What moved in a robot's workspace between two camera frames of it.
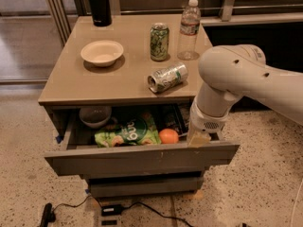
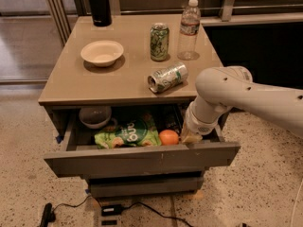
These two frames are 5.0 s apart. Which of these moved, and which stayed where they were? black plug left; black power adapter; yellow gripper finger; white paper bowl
Moved: yellow gripper finger
Stayed: black plug left; white paper bowl; black power adapter
